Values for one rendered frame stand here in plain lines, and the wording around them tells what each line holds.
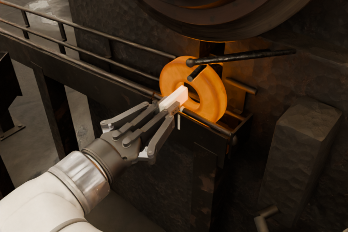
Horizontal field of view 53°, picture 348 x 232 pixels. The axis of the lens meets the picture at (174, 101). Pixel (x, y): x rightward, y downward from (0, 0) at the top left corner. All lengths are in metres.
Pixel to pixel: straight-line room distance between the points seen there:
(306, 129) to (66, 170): 0.37
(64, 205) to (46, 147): 1.22
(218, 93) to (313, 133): 0.19
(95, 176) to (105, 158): 0.03
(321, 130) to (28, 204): 0.43
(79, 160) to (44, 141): 1.22
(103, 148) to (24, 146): 1.23
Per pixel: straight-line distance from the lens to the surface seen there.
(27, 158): 1.72
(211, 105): 0.68
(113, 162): 0.57
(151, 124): 0.62
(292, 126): 0.58
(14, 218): 0.52
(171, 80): 0.72
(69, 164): 0.55
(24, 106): 2.02
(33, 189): 0.54
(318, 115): 0.61
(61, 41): 1.10
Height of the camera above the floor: 1.17
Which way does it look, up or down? 38 degrees down
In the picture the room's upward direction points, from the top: straight up
